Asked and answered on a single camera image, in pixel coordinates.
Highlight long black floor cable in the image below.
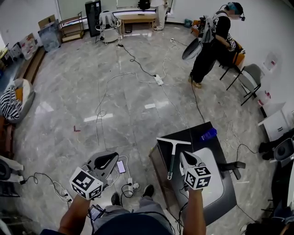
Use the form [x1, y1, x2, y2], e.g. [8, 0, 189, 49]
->
[117, 43, 158, 78]

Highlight blue bottle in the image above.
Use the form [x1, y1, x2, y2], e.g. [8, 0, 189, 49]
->
[199, 128, 218, 142]

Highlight person's left shoe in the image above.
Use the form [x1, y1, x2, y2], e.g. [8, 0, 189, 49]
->
[111, 192, 121, 206]

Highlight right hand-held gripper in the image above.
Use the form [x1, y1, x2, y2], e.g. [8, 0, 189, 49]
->
[180, 151, 212, 191]

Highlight black white striped cloth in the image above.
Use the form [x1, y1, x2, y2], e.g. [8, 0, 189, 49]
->
[0, 88, 23, 120]

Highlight person's grey trousers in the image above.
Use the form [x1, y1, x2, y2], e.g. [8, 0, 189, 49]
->
[93, 197, 174, 235]

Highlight wooden bench table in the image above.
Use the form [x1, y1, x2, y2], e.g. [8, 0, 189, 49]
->
[119, 14, 157, 35]

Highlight wooden shelf rack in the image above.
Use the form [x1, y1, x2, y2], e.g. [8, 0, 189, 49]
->
[58, 11, 85, 44]

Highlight dark wooden vanity cabinet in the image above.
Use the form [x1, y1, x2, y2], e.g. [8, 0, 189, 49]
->
[148, 121, 237, 227]

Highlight white sink basin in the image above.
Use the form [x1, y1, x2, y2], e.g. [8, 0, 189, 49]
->
[174, 148, 225, 213]

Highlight person's right shoe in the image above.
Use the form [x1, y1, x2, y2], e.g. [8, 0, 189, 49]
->
[141, 184, 155, 198]

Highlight grey chair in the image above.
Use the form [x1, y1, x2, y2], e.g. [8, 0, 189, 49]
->
[226, 63, 262, 106]

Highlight white squeegee with grey handle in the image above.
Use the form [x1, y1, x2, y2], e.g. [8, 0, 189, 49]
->
[156, 137, 192, 181]

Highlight smartphone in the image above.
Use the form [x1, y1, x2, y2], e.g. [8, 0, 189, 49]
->
[116, 160, 126, 174]

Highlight orange sofa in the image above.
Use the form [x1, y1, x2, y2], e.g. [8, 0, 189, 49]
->
[192, 20, 246, 67]

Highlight person's right forearm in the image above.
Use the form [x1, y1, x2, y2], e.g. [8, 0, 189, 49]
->
[187, 188, 207, 235]

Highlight long white floor cable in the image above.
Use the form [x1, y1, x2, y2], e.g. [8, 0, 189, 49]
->
[95, 72, 138, 145]

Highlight person's left forearm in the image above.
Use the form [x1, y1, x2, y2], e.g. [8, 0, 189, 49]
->
[57, 195, 92, 235]

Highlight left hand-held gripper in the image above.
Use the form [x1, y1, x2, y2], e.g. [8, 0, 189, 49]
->
[69, 151, 119, 201]

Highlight clear water jug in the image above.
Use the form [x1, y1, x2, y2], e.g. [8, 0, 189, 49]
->
[257, 90, 271, 106]

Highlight grey beanbag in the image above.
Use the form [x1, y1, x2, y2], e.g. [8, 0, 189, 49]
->
[0, 78, 35, 123]

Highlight plastic wrapped bundle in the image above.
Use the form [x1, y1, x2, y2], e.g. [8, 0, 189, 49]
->
[38, 22, 62, 52]

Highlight tall black cabinet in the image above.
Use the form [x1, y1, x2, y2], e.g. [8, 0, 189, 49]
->
[85, 0, 102, 38]

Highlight white machine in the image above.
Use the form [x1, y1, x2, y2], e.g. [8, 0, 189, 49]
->
[0, 156, 25, 184]

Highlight black backpack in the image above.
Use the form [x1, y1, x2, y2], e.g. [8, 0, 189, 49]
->
[137, 0, 151, 11]

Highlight white round chair with backpack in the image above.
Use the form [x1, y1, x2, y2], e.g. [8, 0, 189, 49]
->
[95, 10, 122, 45]

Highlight person's shoe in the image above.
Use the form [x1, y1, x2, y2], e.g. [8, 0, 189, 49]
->
[141, 184, 155, 198]
[111, 192, 121, 206]

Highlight small black screen device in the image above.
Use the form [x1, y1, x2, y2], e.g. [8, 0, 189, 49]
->
[89, 205, 104, 221]

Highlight person's dark clothing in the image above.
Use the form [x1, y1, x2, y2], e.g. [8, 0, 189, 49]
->
[95, 213, 170, 235]

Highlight cardboard box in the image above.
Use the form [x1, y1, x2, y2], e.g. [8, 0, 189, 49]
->
[38, 14, 56, 29]

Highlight white low cabinet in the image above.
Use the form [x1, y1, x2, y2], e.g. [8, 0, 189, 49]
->
[257, 102, 292, 142]

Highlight wooden platform step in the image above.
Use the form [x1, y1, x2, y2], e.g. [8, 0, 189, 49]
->
[17, 47, 46, 84]

